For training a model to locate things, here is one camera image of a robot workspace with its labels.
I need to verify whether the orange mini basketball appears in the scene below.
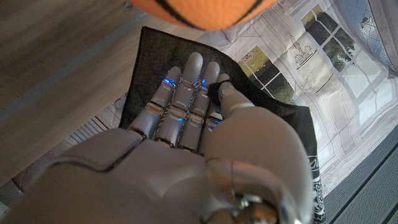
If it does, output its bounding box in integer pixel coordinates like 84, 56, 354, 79
127, 0, 279, 31

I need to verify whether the black paisley bandana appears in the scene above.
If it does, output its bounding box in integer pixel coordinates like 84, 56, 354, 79
119, 26, 327, 224

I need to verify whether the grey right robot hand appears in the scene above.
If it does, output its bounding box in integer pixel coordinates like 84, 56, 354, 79
0, 52, 315, 224

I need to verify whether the printed window backdrop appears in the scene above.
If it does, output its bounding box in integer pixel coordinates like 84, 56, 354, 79
93, 0, 398, 197

